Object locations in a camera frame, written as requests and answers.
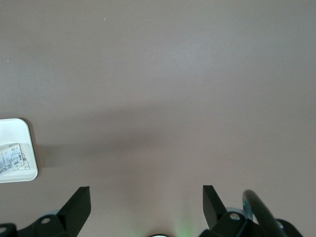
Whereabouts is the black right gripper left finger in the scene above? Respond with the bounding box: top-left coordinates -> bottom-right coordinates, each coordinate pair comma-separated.
17,186 -> 92,237

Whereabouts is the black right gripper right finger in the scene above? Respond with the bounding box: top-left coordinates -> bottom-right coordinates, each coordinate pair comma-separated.
199,185 -> 259,237

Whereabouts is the blue white milk carton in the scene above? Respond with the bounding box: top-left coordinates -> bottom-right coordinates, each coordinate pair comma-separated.
0,142 -> 27,175

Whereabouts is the beige plastic tray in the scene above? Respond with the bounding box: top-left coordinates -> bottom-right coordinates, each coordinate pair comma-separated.
0,118 -> 39,184

